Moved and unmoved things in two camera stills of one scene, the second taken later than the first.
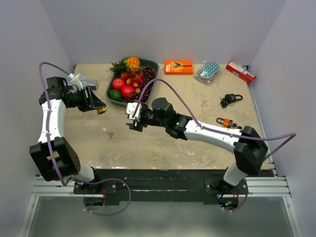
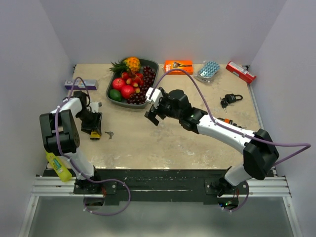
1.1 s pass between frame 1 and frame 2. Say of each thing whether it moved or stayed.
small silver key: stayed
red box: stayed
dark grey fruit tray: stayed
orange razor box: stayed
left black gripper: moved
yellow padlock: moved
